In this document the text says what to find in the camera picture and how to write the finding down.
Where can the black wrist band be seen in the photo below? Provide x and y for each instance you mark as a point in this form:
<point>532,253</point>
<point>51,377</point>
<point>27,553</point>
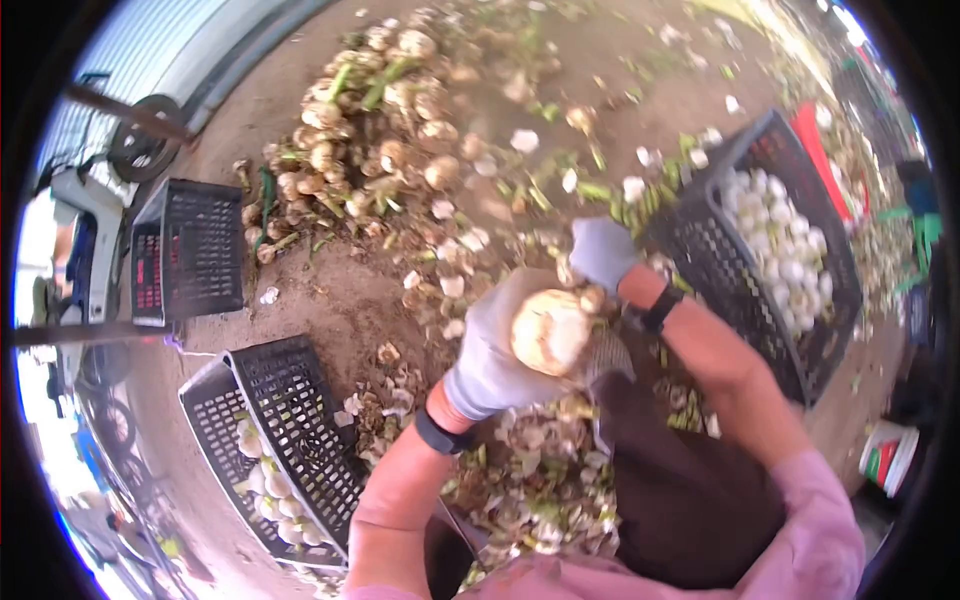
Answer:
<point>661,307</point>
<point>439,436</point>

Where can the peeled pale bulb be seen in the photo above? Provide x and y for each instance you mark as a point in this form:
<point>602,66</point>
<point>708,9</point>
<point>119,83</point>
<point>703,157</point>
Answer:
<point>551,334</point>

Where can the heap of white peeled bulbs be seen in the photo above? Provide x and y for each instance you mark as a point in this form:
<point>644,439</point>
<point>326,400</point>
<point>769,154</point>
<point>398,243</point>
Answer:
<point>780,240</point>

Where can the empty black plastic crate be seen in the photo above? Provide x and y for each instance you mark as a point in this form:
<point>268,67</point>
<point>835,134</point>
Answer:
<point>191,251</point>

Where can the person's right fingers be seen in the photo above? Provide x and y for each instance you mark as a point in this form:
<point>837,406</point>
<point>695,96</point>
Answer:
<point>586,268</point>

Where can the green plastic stool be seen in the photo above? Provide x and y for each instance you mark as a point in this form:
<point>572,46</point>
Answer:
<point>924,232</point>

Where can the person's legs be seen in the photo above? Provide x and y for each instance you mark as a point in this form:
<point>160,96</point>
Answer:
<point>682,487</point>

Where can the white bucket with red label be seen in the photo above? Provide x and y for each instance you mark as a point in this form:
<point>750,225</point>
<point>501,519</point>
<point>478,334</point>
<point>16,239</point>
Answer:
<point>889,459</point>

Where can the white scooter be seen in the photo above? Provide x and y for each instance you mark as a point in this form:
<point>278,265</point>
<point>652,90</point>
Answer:
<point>86,240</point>

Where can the person's body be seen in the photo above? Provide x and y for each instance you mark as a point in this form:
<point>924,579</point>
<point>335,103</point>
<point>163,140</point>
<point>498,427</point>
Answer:
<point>795,540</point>

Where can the low black plastic crate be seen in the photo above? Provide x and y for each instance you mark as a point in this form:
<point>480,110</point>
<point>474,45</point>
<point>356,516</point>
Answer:
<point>217,435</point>

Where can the large black plastic crate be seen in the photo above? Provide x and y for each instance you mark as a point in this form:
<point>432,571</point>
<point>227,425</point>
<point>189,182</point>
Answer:
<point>750,330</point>

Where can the tilted black plastic crate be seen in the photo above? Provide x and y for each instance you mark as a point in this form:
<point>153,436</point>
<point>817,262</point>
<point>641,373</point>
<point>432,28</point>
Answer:
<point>300,420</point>

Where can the person's right hand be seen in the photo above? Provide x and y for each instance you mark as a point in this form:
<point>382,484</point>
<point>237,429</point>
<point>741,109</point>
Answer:
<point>604,251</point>

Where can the black motorcycle wheel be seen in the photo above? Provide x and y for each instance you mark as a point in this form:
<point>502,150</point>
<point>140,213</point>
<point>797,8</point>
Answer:
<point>142,142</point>

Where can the small heap of peeled bulbs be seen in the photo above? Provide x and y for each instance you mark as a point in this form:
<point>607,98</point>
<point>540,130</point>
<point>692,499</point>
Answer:
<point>274,487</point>

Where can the person's left fingers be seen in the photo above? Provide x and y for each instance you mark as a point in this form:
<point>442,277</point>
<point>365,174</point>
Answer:
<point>525,286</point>

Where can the red plastic crate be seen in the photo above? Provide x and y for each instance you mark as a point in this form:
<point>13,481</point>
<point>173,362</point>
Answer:
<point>817,150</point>

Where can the person's left hand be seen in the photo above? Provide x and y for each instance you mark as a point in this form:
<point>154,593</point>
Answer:
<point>484,360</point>

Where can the pile of bulb peelings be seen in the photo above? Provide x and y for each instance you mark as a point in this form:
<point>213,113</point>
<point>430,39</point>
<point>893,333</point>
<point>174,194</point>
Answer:
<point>536,480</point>

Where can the parked bicycle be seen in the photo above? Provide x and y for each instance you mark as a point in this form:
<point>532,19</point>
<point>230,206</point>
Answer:
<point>112,420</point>

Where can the pile of unpeeled brown bulbs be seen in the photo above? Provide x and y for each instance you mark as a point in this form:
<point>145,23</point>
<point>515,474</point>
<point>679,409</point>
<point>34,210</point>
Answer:
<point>367,142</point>

